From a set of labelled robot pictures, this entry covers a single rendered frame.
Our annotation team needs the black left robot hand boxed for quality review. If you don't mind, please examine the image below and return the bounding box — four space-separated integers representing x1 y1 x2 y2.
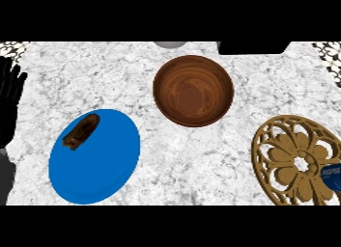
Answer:
0 56 28 151

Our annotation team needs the brown pear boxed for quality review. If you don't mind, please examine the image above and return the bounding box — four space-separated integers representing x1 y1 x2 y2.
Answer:
62 113 102 151

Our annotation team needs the blue round placemat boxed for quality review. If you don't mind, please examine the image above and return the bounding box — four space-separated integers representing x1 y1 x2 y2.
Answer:
47 108 141 206

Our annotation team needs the brown wooden bowl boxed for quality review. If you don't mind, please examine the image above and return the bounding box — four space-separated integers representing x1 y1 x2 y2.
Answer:
150 54 234 128

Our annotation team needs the grey round object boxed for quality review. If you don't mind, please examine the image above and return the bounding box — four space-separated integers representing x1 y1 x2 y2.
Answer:
150 41 189 49

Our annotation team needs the black appliance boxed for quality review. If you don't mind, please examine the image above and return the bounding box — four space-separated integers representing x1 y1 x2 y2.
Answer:
217 41 292 56

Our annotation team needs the gold ornate round trivet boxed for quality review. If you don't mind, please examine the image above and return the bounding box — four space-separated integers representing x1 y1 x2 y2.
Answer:
249 114 341 206

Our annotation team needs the blue soda can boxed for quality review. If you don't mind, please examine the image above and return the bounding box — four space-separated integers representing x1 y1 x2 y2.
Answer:
320 161 341 193

